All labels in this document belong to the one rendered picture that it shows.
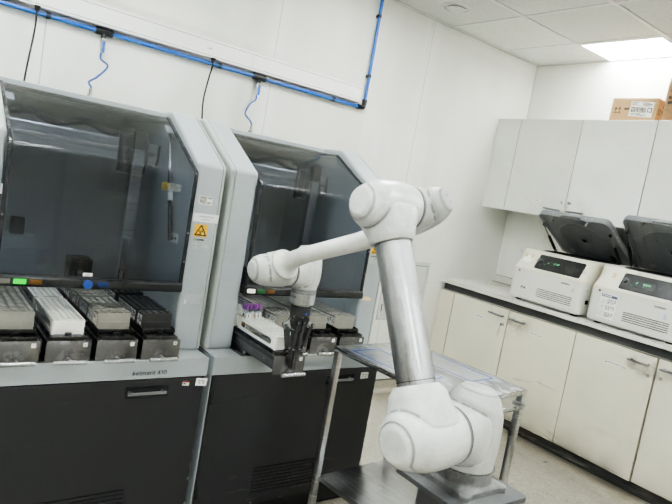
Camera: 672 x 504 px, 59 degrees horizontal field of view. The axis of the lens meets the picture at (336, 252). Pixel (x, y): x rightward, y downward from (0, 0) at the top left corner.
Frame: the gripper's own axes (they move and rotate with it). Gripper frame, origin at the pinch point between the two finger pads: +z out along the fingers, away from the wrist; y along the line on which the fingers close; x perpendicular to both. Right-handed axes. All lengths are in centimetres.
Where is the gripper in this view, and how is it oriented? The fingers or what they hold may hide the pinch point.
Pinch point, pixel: (292, 359)
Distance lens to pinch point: 219.8
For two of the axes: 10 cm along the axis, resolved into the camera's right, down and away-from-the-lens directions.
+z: -1.6, 9.8, 0.9
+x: 5.9, 1.7, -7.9
